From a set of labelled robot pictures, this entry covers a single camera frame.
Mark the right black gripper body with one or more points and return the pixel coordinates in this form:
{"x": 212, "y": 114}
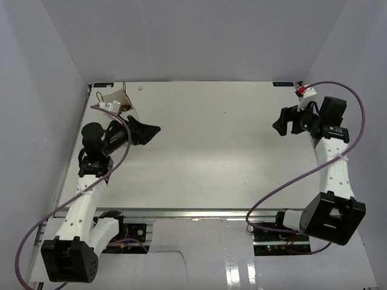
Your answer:
{"x": 306, "y": 119}

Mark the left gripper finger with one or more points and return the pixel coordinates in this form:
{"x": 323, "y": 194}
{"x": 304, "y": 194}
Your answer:
{"x": 146, "y": 133}
{"x": 133, "y": 123}

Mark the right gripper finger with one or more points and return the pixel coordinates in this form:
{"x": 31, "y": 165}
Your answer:
{"x": 289, "y": 114}
{"x": 280, "y": 126}

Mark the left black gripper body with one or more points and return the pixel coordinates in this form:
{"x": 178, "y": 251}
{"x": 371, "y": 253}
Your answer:
{"x": 123, "y": 134}

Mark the white coffee paper bag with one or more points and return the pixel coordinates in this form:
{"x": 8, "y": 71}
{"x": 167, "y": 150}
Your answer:
{"x": 117, "y": 93}

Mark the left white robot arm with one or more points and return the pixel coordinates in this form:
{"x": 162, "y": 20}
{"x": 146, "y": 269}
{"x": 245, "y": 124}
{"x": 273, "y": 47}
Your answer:
{"x": 73, "y": 254}

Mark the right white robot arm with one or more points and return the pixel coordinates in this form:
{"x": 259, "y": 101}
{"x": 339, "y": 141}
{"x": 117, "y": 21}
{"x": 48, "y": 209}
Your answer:
{"x": 334, "y": 214}

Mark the blue label right corner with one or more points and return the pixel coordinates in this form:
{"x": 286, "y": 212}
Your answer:
{"x": 283, "y": 84}

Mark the blue label corner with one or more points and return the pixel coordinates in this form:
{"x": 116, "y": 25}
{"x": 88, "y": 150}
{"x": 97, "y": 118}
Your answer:
{"x": 283, "y": 84}
{"x": 103, "y": 85}

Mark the blue label left corner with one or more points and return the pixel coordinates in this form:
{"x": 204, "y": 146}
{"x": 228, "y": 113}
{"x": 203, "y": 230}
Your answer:
{"x": 103, "y": 85}

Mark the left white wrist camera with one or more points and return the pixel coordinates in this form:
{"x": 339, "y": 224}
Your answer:
{"x": 113, "y": 107}

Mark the aluminium table frame rail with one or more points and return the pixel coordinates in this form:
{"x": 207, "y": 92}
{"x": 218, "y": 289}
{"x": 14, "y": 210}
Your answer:
{"x": 168, "y": 213}

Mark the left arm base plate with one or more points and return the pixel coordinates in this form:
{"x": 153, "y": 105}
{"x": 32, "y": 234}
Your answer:
{"x": 132, "y": 241}

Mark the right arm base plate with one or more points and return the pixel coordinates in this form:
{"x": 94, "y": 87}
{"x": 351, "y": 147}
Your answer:
{"x": 270, "y": 244}

